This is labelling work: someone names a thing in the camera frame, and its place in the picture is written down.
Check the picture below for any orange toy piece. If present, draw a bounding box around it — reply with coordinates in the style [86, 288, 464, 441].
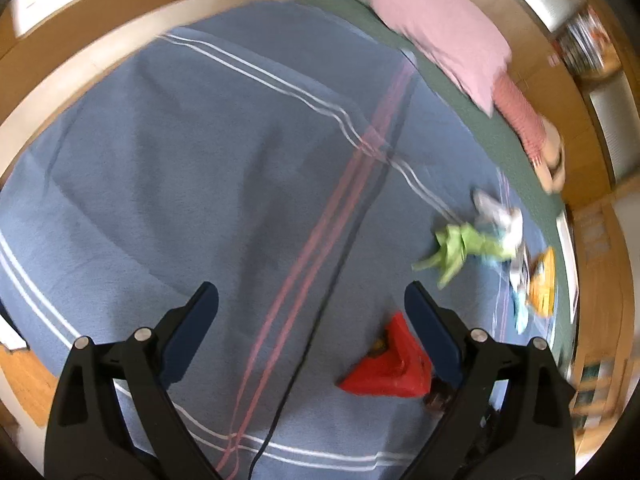
[529, 246, 557, 317]

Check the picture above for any wooden wall cabinet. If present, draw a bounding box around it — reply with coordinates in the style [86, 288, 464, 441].
[475, 0, 640, 201]

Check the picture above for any pink pillow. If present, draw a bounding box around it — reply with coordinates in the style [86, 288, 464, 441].
[370, 0, 512, 117]

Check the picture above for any white toy piece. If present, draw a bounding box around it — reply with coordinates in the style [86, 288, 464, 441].
[472, 188, 524, 251]

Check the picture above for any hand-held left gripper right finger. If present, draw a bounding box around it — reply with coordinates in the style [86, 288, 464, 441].
[400, 281, 576, 480]

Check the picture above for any blue plaid sheet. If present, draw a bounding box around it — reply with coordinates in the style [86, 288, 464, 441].
[0, 2, 561, 480]

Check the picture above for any green toy figure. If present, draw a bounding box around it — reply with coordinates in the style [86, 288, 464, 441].
[411, 222, 507, 289]

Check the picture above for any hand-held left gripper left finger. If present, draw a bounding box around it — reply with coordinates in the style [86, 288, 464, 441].
[44, 281, 221, 480]

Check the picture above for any red toy piece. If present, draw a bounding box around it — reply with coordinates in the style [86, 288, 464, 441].
[339, 311, 435, 400]

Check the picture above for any red striped plush toy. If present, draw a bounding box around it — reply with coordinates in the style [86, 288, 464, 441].
[492, 72, 568, 195]

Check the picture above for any white tray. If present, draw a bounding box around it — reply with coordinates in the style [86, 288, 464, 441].
[555, 210, 577, 286]

